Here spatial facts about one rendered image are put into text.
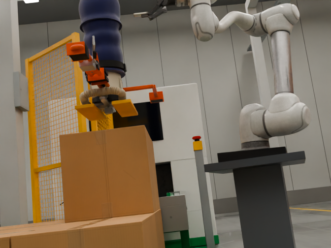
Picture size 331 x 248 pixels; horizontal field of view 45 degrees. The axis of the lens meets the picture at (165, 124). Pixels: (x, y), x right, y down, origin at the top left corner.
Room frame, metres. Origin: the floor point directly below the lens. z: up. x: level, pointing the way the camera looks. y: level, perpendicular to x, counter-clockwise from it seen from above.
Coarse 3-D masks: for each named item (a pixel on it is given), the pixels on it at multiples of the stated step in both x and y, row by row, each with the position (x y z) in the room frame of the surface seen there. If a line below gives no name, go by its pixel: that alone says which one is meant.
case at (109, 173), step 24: (72, 144) 1.80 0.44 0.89; (96, 144) 1.80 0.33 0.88; (120, 144) 1.80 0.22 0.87; (144, 144) 1.80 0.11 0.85; (72, 168) 1.80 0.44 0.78; (96, 168) 1.80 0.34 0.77; (120, 168) 1.80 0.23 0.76; (144, 168) 1.80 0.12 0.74; (72, 192) 1.80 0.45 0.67; (96, 192) 1.80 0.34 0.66; (120, 192) 1.80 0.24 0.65; (144, 192) 1.80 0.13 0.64; (72, 216) 1.80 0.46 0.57; (96, 216) 1.80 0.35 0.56; (120, 216) 1.80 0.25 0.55
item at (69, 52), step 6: (78, 42) 1.49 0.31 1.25; (84, 42) 1.49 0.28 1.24; (66, 48) 1.49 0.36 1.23; (84, 48) 1.49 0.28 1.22; (72, 54) 1.49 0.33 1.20; (78, 54) 1.49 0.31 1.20; (84, 54) 1.50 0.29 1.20; (72, 60) 1.56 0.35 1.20; (78, 60) 1.56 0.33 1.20; (84, 60) 1.57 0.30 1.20
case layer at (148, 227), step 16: (32, 224) 2.15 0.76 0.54; (48, 224) 1.85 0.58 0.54; (64, 224) 1.63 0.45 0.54; (80, 224) 1.45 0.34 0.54; (96, 224) 1.32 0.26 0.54; (112, 224) 1.21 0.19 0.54; (128, 224) 1.21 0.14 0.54; (144, 224) 1.29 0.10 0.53; (160, 224) 2.16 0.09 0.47; (0, 240) 1.22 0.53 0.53; (16, 240) 1.22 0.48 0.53; (32, 240) 1.21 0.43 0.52; (48, 240) 1.21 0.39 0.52; (64, 240) 1.21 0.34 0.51; (80, 240) 1.21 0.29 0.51; (96, 240) 1.21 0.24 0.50; (112, 240) 1.21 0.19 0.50; (128, 240) 1.21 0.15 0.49; (144, 240) 1.24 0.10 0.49; (160, 240) 2.01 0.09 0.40
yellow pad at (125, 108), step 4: (116, 100) 1.96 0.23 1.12; (120, 100) 1.96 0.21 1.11; (124, 100) 1.96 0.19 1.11; (128, 100) 1.96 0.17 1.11; (112, 104) 1.96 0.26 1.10; (116, 104) 1.97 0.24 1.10; (120, 104) 1.98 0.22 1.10; (124, 104) 1.99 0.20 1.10; (128, 104) 1.99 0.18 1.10; (132, 104) 2.03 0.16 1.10; (116, 108) 2.05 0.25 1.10; (120, 108) 2.06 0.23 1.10; (124, 108) 2.07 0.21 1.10; (128, 108) 2.08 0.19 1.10; (132, 108) 2.10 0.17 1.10; (120, 112) 2.16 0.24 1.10; (124, 112) 2.17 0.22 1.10; (128, 112) 2.18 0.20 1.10; (132, 112) 2.19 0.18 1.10; (136, 112) 2.22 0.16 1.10; (124, 116) 2.28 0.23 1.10; (128, 116) 2.29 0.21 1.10
